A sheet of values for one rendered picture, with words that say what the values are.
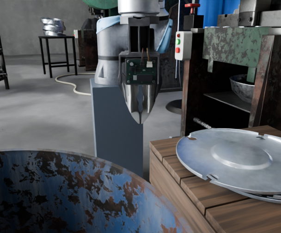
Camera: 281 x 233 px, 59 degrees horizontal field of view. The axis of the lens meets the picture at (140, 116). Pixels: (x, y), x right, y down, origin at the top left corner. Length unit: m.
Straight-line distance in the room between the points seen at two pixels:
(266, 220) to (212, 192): 0.10
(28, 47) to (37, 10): 0.97
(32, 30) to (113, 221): 7.22
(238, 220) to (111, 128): 0.59
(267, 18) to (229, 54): 0.19
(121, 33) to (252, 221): 0.67
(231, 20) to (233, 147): 0.79
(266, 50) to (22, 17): 6.92
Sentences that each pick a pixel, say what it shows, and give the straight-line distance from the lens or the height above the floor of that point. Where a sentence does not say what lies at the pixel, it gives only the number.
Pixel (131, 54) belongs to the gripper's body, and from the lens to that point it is 0.44.
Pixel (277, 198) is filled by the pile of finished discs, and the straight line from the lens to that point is 0.51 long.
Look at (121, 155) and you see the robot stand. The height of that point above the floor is 0.18.
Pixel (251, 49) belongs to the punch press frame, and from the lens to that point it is 1.07.
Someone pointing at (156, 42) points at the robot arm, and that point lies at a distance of 0.88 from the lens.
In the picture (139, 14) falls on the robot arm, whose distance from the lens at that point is 0.46.
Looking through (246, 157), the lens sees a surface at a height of 0.37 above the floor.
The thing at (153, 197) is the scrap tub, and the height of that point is 0.47.
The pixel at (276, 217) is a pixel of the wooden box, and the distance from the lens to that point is 0.49.
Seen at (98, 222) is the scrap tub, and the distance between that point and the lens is 0.38.
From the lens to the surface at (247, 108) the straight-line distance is 1.19.
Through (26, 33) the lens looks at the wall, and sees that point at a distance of 7.48.
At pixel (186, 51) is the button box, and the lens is 1.27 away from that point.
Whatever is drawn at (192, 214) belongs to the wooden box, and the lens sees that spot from 0.52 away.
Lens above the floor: 0.64
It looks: 19 degrees down
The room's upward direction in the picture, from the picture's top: straight up
